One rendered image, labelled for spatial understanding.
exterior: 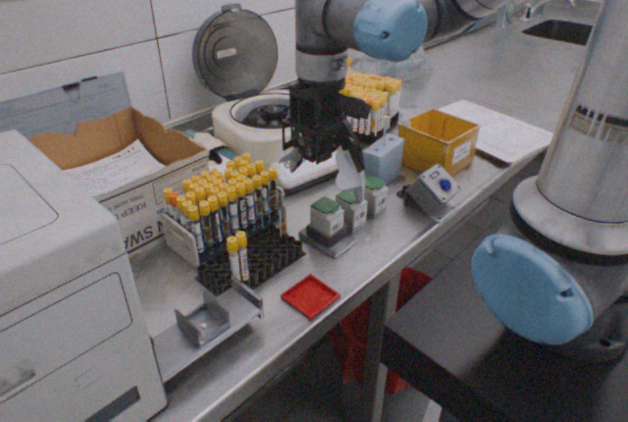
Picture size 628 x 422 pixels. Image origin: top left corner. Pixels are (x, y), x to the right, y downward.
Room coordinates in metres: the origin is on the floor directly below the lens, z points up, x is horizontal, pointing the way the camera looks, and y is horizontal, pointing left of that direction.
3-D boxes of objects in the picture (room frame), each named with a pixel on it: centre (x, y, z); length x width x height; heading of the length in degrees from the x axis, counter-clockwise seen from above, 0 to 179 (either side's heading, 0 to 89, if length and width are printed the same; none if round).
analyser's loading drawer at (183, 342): (0.44, 0.16, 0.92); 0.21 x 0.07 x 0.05; 136
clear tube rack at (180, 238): (0.72, 0.15, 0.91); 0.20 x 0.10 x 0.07; 136
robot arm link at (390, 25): (0.61, -0.09, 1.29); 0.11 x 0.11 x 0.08; 37
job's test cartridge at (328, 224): (0.69, -0.03, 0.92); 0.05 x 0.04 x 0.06; 48
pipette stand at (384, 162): (0.88, -0.15, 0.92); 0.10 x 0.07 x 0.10; 142
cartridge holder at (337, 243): (0.69, -0.03, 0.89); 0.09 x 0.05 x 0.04; 48
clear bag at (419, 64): (1.62, -0.32, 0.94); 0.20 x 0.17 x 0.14; 117
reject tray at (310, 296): (0.55, 0.00, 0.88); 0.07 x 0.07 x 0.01; 46
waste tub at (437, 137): (0.98, -0.29, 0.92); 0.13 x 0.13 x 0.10; 43
